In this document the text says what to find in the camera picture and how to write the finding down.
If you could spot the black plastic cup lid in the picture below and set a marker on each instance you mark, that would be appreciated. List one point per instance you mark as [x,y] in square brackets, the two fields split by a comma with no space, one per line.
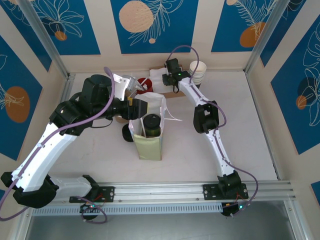
[151,121]

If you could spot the green paper coffee cup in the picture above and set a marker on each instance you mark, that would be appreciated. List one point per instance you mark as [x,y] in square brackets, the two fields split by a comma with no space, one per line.
[152,132]

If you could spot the pale green paper bag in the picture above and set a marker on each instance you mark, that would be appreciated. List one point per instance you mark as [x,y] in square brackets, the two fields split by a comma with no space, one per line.
[147,147]

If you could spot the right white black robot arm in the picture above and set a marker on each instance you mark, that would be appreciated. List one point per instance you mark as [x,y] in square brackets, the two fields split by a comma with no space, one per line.
[215,150]

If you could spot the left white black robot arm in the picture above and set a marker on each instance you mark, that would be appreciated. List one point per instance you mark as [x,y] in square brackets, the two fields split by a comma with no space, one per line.
[42,155]

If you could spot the white paper stick packet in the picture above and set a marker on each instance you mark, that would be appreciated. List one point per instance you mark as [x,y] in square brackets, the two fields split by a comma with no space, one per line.
[144,86]
[138,88]

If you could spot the white napkin pile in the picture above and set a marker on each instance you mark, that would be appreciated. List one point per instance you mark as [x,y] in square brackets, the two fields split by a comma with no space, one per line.
[156,77]

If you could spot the white napkins on cardboard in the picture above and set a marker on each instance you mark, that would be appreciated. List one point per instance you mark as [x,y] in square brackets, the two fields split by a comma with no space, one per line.
[172,95]

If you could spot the stack of pulp cup carriers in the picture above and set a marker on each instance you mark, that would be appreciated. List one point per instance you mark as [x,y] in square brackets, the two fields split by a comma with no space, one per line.
[121,120]

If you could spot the red metal cup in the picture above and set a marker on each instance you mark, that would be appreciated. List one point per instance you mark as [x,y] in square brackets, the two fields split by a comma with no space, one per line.
[147,87]

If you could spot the stack of paper cups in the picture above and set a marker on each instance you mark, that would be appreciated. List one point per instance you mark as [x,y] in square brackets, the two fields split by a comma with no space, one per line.
[197,70]

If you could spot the stack of black cup lids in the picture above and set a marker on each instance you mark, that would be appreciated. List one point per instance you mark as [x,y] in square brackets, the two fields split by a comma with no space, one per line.
[127,135]

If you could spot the small electronics board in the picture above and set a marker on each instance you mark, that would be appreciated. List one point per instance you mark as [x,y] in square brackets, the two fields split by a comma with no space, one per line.
[235,208]
[90,207]

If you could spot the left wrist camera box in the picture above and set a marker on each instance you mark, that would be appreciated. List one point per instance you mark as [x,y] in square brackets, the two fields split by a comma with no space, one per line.
[122,85]

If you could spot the aluminium table side rail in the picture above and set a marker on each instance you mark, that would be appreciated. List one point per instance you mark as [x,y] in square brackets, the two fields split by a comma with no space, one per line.
[67,85]
[258,110]

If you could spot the aluminium frame post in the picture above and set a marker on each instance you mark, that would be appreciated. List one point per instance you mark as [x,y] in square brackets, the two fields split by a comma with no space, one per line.
[262,37]
[45,37]

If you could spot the aluminium mounting rail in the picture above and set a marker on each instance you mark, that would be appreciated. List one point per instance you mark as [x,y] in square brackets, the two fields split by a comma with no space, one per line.
[155,192]

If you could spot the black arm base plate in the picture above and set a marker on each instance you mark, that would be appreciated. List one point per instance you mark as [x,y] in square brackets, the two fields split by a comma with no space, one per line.
[210,191]
[107,193]

